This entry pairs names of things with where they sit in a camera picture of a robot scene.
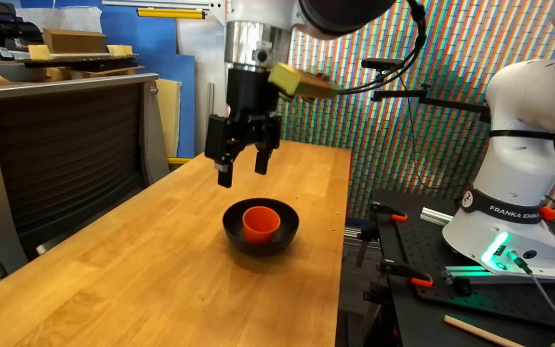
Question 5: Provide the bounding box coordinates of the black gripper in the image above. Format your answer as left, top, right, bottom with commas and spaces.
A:
203, 66, 285, 192

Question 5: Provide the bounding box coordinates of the orange plastic cup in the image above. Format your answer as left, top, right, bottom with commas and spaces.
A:
241, 205, 283, 246

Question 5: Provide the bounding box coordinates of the black bowl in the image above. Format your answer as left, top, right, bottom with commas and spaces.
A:
220, 197, 303, 257

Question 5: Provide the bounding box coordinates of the pale yellow foam board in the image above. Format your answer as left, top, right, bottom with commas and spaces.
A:
154, 78, 183, 161

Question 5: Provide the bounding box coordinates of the white panel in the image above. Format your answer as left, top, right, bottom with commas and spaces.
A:
176, 18, 230, 157

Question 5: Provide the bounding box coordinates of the patterned backdrop screen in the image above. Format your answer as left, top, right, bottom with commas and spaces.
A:
224, 0, 555, 220

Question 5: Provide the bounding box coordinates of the blue board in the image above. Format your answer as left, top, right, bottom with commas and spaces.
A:
18, 0, 201, 161

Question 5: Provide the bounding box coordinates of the yellow spirit level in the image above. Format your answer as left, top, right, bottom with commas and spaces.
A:
135, 6, 208, 22

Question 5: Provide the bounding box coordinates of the yellow foam slab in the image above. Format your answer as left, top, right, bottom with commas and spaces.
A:
25, 43, 135, 64

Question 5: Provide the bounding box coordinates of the black orange bar clamp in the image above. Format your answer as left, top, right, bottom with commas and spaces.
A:
378, 257, 436, 292
368, 199, 413, 226

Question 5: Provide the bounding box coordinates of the black flat tray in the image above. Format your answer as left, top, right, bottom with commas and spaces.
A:
21, 55, 143, 74

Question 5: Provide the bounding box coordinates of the black mesh chair back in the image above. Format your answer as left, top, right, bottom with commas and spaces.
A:
0, 72, 172, 278

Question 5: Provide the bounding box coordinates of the brown wooden box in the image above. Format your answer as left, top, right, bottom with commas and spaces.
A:
41, 28, 110, 57

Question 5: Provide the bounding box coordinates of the short silver aluminium profile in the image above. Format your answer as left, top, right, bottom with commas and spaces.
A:
418, 205, 455, 228

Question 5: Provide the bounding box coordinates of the black machine on shelf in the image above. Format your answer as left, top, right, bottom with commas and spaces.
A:
0, 0, 46, 53

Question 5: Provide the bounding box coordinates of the wooden dowel stick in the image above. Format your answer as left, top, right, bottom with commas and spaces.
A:
442, 313, 526, 347

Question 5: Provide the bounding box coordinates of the yellow wrist camera block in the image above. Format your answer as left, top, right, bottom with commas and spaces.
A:
266, 60, 339, 105

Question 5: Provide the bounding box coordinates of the black stereo camera bar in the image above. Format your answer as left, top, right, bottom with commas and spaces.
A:
361, 57, 407, 74

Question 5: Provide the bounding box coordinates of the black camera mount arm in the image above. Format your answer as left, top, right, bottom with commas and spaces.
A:
370, 70, 494, 124

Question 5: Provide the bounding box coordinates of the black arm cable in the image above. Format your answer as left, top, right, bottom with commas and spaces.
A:
336, 0, 430, 99

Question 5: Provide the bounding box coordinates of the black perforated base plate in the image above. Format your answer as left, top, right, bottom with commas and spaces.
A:
368, 188, 555, 347

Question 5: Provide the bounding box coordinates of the long silver aluminium rail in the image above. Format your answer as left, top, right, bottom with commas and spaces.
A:
443, 263, 555, 286

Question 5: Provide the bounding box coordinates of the grey cable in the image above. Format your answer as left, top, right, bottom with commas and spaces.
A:
513, 251, 555, 344

